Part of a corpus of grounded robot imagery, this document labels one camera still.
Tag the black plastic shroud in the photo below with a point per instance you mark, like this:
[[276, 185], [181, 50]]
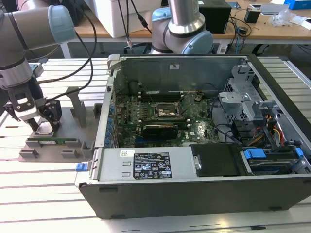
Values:
[[213, 160]]

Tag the grey power supply unit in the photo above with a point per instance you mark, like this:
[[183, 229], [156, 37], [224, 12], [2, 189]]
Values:
[[114, 170]]

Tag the silver CPU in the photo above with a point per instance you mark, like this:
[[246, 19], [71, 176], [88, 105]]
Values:
[[45, 132]]

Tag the black cube box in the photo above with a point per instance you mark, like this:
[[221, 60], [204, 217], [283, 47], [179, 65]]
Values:
[[216, 19]]

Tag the thin metal locking lever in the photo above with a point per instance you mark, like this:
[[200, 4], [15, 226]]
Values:
[[152, 100]]

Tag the small black box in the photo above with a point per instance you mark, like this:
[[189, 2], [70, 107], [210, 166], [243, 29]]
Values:
[[251, 15]]

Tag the white flat package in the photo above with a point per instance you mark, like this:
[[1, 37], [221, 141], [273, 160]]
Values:
[[302, 22]]

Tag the white warning sticker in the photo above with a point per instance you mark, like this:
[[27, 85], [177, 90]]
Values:
[[174, 66]]

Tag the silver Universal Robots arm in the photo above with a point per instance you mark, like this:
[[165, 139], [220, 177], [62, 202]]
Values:
[[29, 31]]

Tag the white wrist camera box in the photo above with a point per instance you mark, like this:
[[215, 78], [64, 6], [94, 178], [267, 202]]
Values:
[[24, 114]]

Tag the green RAM stick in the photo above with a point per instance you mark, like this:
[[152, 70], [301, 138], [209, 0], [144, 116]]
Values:
[[60, 140]]

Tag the blue case latch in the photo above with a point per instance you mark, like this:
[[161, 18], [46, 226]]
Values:
[[81, 167]]

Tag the CPU socket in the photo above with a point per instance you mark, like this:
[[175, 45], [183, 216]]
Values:
[[167, 111]]

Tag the grey flat box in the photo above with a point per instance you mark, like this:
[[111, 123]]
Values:
[[274, 8]]

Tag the grey parts rack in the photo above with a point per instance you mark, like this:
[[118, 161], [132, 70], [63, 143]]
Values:
[[73, 126]]

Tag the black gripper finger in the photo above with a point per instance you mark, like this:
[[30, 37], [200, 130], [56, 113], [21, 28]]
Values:
[[54, 111], [34, 125]]

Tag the grey metal drive cage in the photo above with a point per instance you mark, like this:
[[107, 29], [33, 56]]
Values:
[[233, 97]]

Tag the wooden desk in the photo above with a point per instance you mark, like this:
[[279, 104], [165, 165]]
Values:
[[267, 32]]

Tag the clear plastic bag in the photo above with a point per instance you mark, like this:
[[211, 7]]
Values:
[[281, 18]]

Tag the coin cell battery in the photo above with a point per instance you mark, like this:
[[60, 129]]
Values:
[[198, 97]]

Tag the hard disk in blue carrier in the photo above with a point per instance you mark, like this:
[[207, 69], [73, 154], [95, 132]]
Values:
[[253, 154]]

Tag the dark round cylinder component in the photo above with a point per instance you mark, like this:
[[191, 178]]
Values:
[[133, 88]]

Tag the white printer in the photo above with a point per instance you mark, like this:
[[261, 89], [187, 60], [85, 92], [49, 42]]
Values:
[[114, 19]]

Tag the blue cardboard box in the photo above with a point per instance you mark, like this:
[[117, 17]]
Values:
[[298, 4]]

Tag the black graphics card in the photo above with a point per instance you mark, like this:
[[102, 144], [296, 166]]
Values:
[[160, 132]]

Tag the small grey wrist camera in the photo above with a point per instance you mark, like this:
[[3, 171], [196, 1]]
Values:
[[36, 69]]

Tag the white power strip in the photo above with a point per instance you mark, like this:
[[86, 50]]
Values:
[[222, 48]]

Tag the green motherboard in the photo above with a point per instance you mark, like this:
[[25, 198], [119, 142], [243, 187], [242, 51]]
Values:
[[199, 114]]

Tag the RAM slot with white clips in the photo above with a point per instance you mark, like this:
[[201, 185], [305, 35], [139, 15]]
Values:
[[145, 97], [145, 92], [145, 119]]

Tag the black open PC case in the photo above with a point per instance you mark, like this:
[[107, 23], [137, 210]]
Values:
[[194, 199]]

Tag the small blue card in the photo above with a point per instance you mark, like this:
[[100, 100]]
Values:
[[234, 4]]

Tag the black power adapter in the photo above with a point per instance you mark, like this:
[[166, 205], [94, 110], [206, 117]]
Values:
[[242, 31]]

